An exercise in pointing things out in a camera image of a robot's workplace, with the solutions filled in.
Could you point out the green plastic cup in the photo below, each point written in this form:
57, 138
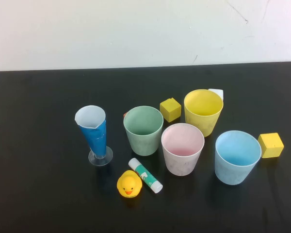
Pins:
141, 143

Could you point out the yellow plastic cup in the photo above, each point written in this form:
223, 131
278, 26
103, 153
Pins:
203, 121

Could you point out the light blue plastic cup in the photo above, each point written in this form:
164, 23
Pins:
232, 172

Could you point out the orange cube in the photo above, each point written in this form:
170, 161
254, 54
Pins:
124, 115

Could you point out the chipped yellow cube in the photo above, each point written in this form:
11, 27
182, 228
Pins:
170, 110

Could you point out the blue-wrapped clear measuring glass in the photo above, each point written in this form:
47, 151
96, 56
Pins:
94, 138

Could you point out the pink plastic cup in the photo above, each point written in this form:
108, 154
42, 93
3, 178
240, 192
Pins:
179, 162

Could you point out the white green glue stick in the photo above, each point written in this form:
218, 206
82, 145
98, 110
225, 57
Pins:
146, 177

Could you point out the yellow rubber duck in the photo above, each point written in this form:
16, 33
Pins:
129, 184

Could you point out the white cube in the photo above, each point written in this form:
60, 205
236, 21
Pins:
218, 92

